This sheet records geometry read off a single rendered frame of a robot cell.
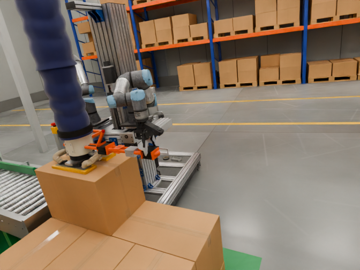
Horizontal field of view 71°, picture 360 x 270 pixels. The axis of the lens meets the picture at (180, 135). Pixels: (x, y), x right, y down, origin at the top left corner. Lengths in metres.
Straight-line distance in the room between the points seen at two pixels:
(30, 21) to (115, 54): 0.90
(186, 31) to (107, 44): 6.67
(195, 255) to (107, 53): 1.82
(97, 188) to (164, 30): 8.04
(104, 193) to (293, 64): 7.51
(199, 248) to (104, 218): 0.62
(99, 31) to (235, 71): 6.60
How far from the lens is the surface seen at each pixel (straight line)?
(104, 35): 2.47
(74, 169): 1.80
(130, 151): 1.52
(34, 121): 5.44
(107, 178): 1.66
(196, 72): 8.97
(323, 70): 8.60
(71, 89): 1.71
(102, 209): 1.69
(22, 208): 2.54
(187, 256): 1.54
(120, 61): 2.40
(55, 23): 1.71
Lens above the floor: 1.64
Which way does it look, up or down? 20 degrees down
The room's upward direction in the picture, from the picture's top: 8 degrees counter-clockwise
